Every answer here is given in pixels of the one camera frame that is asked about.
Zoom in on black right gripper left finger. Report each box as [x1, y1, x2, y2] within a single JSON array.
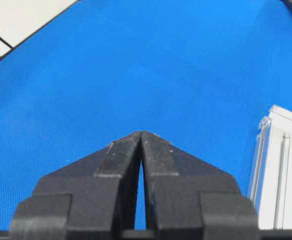
[[10, 131, 141, 240]]

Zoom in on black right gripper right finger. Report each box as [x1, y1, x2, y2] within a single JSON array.
[[141, 131, 258, 240]]

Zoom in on aluminium extrusion frame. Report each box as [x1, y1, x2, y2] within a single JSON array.
[[247, 105, 292, 230]]

